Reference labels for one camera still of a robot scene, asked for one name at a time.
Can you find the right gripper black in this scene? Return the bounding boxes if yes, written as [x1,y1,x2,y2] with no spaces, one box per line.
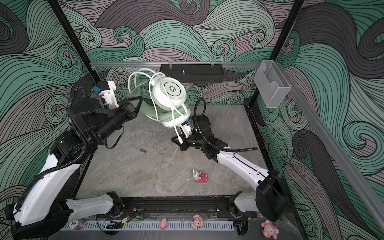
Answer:
[171,130,209,151]

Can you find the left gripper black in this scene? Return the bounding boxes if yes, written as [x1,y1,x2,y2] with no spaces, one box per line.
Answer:
[92,95,141,145]

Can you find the mint green headphones with cable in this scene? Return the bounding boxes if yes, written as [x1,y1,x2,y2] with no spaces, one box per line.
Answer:
[128,68,191,137]

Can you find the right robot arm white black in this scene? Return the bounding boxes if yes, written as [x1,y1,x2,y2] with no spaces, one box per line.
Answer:
[171,104,291,222]

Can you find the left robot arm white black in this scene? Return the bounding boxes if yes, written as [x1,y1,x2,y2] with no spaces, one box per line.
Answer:
[5,88,144,240]

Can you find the pink toy on table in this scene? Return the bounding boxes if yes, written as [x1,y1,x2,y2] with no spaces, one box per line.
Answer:
[187,169,209,184]

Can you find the pink white doll toy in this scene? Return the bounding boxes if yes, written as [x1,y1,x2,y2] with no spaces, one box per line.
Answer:
[191,214,204,230]

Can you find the small pink figure toy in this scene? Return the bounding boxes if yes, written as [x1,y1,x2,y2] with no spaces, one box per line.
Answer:
[159,218,168,231]

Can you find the pink pig plush toy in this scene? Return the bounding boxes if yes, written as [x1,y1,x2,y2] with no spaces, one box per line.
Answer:
[261,220,280,240]

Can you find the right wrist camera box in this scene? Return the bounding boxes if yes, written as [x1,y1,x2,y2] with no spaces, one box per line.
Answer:
[181,118,194,138]

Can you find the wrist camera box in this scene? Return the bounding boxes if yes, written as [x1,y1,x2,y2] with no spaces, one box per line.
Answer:
[181,118,194,138]
[92,81,119,110]

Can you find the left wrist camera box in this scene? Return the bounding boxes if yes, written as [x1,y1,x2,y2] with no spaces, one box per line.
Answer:
[92,81,119,110]

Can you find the black perforated wall tray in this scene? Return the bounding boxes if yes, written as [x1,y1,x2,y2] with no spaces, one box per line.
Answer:
[160,65,224,84]

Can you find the aluminium wall rail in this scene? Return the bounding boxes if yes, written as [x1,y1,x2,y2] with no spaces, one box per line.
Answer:
[90,61,261,69]

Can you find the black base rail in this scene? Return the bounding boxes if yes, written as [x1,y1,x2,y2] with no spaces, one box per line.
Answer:
[121,195,233,214]

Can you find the clear plastic wall bin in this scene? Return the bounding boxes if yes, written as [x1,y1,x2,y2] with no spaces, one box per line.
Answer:
[254,60,292,108]

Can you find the white slotted cable duct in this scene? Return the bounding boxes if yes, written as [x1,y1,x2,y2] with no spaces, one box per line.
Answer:
[62,220,235,232]

